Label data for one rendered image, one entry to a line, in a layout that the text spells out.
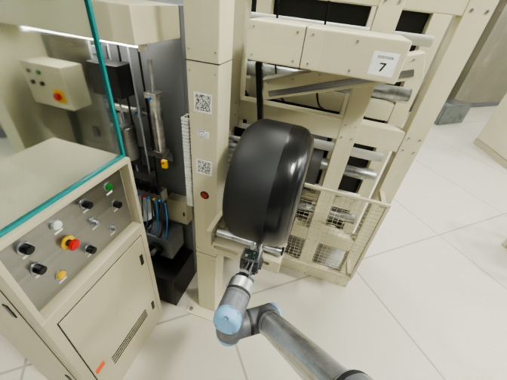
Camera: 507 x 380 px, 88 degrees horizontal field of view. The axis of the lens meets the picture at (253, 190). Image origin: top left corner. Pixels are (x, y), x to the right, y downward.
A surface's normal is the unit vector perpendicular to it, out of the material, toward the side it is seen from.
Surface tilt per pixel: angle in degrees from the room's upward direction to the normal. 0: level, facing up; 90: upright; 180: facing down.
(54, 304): 0
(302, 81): 90
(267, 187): 59
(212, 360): 0
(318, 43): 90
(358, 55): 90
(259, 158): 38
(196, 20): 90
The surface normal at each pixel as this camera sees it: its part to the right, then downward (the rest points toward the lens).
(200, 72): -0.30, 0.55
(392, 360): 0.10, -0.80
